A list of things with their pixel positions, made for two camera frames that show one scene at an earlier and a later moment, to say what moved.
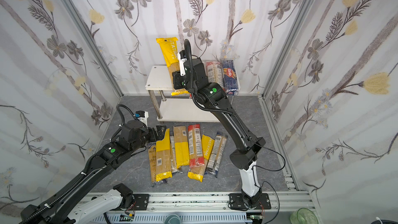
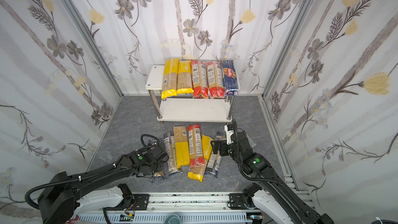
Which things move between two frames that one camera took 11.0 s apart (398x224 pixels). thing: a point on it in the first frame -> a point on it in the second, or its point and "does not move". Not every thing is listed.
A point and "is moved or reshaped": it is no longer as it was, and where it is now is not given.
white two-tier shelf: (159, 82) does not move
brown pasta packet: (174, 168) does not move
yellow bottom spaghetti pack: (207, 143) does not move
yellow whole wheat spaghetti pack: (181, 143) does not move
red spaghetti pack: (214, 72) does not move
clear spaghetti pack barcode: (218, 147) does not move
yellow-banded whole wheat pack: (163, 162) -> (170, 67)
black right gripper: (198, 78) -> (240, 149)
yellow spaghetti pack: (169, 47) is moved or reshaped
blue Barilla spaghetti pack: (230, 78) does not move
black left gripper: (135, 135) -> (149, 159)
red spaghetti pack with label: (195, 144) is moved or reshaped
